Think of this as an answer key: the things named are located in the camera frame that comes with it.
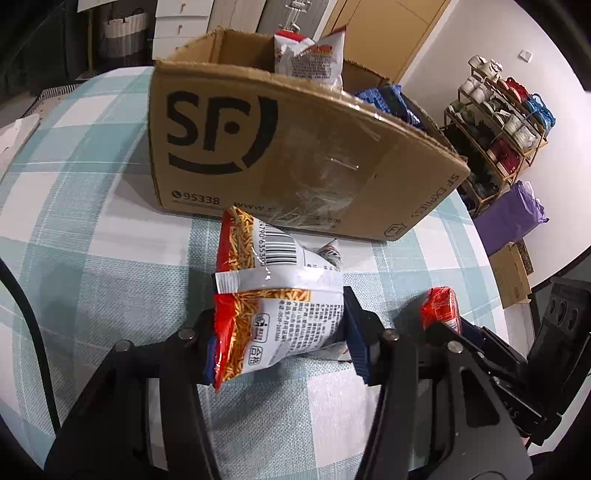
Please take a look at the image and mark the white drawer cabinet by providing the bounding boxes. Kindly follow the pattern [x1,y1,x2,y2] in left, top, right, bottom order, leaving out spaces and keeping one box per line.
[152,0,218,49]

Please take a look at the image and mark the cardboard box with patterned flap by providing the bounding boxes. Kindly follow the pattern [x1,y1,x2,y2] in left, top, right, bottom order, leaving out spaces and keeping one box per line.
[488,240,535,309]

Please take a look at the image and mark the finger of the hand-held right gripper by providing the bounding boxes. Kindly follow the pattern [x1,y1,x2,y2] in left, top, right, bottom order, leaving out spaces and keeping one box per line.
[462,318,530,380]

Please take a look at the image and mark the crispy noodle snack packet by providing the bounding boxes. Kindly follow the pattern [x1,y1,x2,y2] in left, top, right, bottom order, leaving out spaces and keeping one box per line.
[212,205,346,393]

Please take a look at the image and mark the group of assorted shoes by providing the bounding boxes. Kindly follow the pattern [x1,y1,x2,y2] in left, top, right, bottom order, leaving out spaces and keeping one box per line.
[445,55,554,204]

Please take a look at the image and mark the cream suitcase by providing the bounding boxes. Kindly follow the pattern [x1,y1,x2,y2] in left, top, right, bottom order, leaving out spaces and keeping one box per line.
[215,0,269,35]

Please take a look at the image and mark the black cable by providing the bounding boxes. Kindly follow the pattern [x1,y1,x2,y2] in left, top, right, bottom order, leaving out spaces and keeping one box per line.
[0,258,61,430]

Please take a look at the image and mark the wooden shoe rack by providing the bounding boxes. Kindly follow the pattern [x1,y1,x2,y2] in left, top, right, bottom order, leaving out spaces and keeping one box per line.
[442,55,555,217]

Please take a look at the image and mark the wooden door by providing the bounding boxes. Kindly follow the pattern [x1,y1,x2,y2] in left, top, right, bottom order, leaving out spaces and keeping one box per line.
[318,0,451,84]

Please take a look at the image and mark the purple gift bag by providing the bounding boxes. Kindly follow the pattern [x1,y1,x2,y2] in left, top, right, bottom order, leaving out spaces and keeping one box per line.
[475,180,550,256]

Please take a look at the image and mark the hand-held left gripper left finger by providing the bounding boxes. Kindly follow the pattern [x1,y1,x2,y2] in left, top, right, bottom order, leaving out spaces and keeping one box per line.
[44,310,223,480]

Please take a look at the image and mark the blue snack packet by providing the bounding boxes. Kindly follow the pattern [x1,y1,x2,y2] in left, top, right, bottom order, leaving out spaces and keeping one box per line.
[355,84,426,130]

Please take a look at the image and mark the white paper sheet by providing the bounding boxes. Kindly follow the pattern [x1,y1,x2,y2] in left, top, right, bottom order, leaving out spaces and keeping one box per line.
[0,114,43,178]

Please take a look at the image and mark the white and red snack packet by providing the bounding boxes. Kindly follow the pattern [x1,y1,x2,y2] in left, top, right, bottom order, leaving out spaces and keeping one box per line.
[273,25,347,90]

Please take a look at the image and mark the teal checked tablecloth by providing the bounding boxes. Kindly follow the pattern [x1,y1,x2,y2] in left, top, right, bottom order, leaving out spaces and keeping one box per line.
[0,65,509,480]

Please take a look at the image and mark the silver suitcase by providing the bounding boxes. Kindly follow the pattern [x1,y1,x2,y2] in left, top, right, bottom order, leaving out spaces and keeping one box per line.
[256,0,335,42]

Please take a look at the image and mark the red brick-pattern snack packet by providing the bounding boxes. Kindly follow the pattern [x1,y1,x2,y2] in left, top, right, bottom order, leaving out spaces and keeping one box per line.
[419,286,462,335]

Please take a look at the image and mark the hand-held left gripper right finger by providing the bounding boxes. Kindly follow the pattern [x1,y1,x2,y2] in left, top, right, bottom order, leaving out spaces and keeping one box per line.
[343,286,533,480]

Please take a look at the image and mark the brown cardboard box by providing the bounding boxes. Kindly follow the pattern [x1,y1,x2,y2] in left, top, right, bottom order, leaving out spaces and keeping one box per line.
[148,28,472,243]

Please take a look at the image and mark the white and grey laundry basket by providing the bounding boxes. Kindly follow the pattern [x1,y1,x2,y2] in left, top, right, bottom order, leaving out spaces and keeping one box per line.
[99,11,151,61]

